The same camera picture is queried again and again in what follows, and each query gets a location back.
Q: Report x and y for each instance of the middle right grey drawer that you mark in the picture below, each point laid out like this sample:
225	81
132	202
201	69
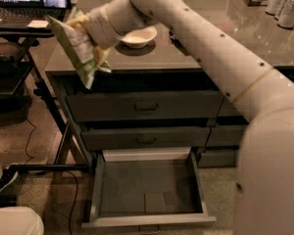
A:
226	135

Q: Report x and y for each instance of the black crumpled chip bag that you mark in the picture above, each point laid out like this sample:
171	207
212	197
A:
175	42

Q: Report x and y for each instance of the person's knee beige trousers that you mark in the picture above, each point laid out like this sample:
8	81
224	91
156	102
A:
20	221

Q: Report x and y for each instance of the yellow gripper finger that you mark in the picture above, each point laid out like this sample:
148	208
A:
100	55
79	23

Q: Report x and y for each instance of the black laptop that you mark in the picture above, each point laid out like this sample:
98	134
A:
15	15

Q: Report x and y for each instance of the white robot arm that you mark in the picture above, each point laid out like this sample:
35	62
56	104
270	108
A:
264	195

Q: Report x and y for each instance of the middle left grey drawer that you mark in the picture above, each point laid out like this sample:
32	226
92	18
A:
152	137

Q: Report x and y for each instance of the black white sneaker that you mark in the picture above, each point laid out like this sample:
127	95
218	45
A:
7	178

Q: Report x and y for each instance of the grey drawer cabinet counter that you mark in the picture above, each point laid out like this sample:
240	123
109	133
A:
141	72

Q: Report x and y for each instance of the white paper bowl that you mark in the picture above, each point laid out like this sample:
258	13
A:
140	38

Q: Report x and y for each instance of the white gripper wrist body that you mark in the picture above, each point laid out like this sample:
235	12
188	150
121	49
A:
99	25

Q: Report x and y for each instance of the top left grey drawer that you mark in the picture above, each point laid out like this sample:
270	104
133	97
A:
144	105

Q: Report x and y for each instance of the grey drawer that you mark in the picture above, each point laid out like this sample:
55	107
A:
144	105
226	135
227	110
152	137
218	158

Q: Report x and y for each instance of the white sticky note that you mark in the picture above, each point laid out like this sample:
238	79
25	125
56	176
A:
38	24

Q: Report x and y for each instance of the bottom right grey drawer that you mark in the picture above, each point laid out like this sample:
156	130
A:
218	158

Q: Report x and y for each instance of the top right grey drawer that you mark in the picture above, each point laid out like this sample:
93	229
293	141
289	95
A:
227	110

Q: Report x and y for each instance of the green jalapeno chip bag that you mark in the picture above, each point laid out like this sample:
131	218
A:
78	46

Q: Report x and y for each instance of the open bottom left drawer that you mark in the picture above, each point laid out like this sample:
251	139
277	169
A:
146	197

